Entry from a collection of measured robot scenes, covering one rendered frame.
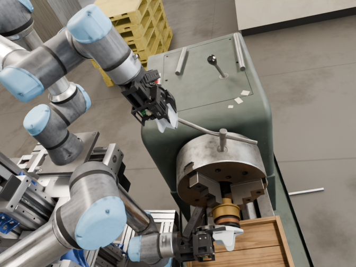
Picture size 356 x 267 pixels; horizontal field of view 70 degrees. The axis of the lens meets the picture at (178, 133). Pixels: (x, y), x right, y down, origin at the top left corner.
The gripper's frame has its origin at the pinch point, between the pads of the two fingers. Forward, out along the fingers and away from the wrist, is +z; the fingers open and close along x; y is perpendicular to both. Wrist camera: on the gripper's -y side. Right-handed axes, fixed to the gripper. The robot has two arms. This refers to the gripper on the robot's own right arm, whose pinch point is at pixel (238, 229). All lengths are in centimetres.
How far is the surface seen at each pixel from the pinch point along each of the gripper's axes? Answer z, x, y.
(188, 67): -9, 17, -68
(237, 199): 1.4, 2.1, -8.6
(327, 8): 151, -92, -300
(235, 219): -0.3, 2.3, -2.1
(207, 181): -6.7, 8.6, -12.9
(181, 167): -14.6, 11.0, -18.6
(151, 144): -25.8, 12.7, -30.4
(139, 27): -76, -37, -270
